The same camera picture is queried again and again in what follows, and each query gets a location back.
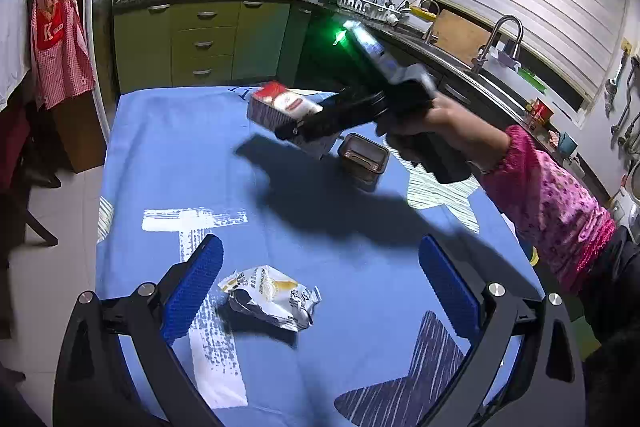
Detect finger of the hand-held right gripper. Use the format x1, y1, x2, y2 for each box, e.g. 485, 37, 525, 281
274, 88, 383, 144

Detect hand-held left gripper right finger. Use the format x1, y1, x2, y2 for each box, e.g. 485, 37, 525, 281
419, 234, 586, 427

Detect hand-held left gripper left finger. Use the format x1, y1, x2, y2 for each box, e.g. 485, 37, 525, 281
52, 234, 224, 427

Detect white and red carton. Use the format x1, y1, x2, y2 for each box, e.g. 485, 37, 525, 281
247, 82, 341, 158

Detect silver snack wrapper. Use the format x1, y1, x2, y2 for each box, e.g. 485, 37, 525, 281
217, 265, 322, 332

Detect person's right forearm pink sleeve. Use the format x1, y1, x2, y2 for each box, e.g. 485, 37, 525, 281
482, 124, 618, 295

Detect person's right hand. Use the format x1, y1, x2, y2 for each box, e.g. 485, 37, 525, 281
424, 98, 509, 174

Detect brown plastic container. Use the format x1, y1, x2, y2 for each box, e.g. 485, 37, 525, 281
337, 133, 391, 192

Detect steel sink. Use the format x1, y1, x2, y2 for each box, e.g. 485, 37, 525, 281
425, 37, 501, 78

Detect wooden cutting board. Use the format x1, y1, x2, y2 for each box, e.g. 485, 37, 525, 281
431, 9, 496, 54

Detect dark kitchen countertop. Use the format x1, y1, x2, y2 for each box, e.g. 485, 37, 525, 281
112, 0, 613, 202

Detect white dish rack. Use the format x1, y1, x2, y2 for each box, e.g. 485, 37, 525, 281
332, 0, 401, 25

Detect steel faucet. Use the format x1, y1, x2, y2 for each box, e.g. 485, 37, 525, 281
472, 15, 524, 72

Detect green sponge tray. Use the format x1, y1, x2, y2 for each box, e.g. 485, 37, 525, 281
517, 67, 548, 92

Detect green drawer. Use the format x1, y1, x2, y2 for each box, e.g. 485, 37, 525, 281
172, 2, 241, 30
174, 27, 237, 59
175, 55, 234, 86

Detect blue patterned tablecloth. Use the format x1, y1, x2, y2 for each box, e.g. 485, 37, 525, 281
95, 84, 548, 427

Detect white rice cooker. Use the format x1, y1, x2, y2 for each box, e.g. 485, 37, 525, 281
616, 186, 640, 229

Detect dark wooden chair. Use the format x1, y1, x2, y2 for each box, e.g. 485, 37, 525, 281
0, 77, 63, 248

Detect green cabinet with drawers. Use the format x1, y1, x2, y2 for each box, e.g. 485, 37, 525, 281
112, 0, 301, 88

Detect hanging metal utensils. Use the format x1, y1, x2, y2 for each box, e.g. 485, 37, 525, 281
605, 52, 640, 148

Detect red checked apron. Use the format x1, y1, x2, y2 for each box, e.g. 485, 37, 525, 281
31, 0, 96, 110

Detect white hanging cloth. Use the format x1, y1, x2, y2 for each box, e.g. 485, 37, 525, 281
0, 0, 38, 112

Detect white door frame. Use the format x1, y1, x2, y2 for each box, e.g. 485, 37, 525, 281
82, 0, 136, 148

